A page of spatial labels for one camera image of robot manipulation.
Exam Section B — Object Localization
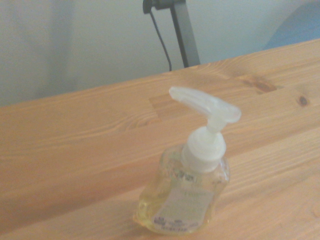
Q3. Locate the square jointed camera stand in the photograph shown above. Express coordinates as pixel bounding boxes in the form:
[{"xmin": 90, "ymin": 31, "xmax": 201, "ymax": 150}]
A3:
[{"xmin": 142, "ymin": 0, "xmax": 202, "ymax": 69}]

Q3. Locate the clear sanitizer pump bottle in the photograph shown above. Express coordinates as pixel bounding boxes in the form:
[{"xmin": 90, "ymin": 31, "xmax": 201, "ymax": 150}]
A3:
[{"xmin": 132, "ymin": 85, "xmax": 243, "ymax": 235}]

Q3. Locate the grey exterior camera cable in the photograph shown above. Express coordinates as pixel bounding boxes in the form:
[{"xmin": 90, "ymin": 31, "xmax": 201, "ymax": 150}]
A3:
[{"xmin": 148, "ymin": 9, "xmax": 174, "ymax": 72}]

